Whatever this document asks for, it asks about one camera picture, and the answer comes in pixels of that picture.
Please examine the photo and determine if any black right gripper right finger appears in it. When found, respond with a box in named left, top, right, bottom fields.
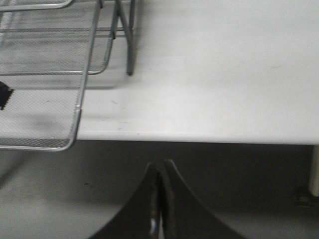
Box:
left=159, top=160, right=244, bottom=239

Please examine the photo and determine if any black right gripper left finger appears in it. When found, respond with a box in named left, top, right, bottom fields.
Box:
left=90, top=163, right=160, bottom=239

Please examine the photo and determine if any red emergency stop button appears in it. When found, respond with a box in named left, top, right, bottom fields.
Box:
left=0, top=82, right=14, bottom=111

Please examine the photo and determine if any silver mesh tray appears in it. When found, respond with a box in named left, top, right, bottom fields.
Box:
left=0, top=17, right=119, bottom=76
left=0, top=0, right=101, bottom=151
left=0, top=0, right=73, bottom=12

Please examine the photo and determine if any white table leg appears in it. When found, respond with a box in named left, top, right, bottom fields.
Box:
left=308, top=145, right=319, bottom=197

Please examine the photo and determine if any silver wire rack frame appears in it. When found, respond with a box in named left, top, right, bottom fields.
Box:
left=0, top=0, right=138, bottom=76

